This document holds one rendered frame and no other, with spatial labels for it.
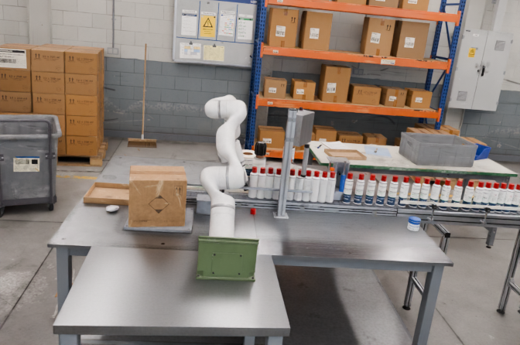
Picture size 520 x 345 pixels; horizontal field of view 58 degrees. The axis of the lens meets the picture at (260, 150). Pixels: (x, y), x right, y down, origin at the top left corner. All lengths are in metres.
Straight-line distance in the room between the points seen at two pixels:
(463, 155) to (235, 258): 3.10
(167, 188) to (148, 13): 4.94
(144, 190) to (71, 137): 3.65
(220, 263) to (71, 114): 4.18
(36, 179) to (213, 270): 2.89
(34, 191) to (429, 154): 3.68
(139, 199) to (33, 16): 5.28
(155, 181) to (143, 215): 0.20
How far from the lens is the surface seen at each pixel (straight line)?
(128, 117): 7.50
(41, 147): 4.71
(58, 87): 6.06
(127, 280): 2.24
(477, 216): 3.48
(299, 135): 2.77
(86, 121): 6.09
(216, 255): 2.18
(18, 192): 4.87
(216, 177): 2.37
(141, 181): 2.56
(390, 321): 3.30
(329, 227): 2.89
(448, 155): 4.76
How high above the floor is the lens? 2.01
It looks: 16 degrees down
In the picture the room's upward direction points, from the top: 6 degrees clockwise
